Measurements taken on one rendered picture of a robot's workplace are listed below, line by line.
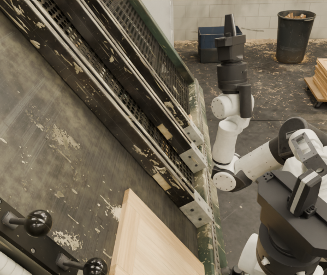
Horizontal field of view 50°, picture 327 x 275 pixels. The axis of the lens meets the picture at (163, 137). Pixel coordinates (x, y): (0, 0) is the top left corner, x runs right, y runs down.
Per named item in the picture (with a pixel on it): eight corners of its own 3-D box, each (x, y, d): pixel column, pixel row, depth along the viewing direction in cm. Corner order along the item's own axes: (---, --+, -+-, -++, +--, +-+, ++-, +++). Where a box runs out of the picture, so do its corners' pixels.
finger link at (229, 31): (234, 13, 97) (235, 36, 99) (224, 15, 99) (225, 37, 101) (231, 13, 96) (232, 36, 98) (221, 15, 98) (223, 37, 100)
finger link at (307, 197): (320, 169, 38) (310, 199, 43) (299, 184, 37) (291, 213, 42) (332, 179, 37) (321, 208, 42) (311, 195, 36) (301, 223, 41)
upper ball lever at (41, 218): (7, 237, 56) (46, 244, 46) (-11, 223, 54) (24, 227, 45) (23, 217, 58) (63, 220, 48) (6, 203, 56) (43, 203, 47)
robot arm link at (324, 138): (287, 147, 115) (325, 126, 107) (295, 171, 110) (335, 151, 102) (265, 136, 109) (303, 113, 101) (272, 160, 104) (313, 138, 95)
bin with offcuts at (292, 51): (311, 65, 492) (321, 18, 457) (274, 65, 497) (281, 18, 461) (302, 53, 535) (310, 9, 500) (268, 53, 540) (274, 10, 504)
